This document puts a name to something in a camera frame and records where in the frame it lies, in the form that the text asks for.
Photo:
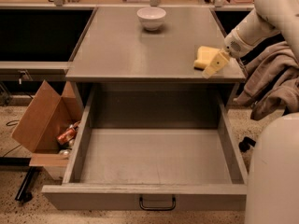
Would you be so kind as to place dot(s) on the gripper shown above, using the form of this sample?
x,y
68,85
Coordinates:
x,y
234,47

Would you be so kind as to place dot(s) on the yellow sponge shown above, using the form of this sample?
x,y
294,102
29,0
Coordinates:
x,y
204,57

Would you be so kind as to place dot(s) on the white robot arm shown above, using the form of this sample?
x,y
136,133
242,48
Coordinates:
x,y
273,193

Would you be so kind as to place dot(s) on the grey open top drawer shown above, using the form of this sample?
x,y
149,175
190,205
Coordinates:
x,y
187,151

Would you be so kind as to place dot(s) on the white ceramic bowl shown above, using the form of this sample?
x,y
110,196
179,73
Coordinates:
x,y
151,18

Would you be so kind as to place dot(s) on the grey cabinet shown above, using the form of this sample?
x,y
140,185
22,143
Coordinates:
x,y
143,67

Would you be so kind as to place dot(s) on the black office chair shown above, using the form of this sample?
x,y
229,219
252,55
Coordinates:
x,y
246,144

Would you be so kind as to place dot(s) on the red crushed can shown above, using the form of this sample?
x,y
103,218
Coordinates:
x,y
69,134

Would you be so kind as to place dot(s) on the silver can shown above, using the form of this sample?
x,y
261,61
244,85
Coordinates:
x,y
65,153

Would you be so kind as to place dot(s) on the brown cardboard box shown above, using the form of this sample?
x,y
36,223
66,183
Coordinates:
x,y
47,116

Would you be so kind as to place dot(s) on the black drawer handle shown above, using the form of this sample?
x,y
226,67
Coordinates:
x,y
157,204

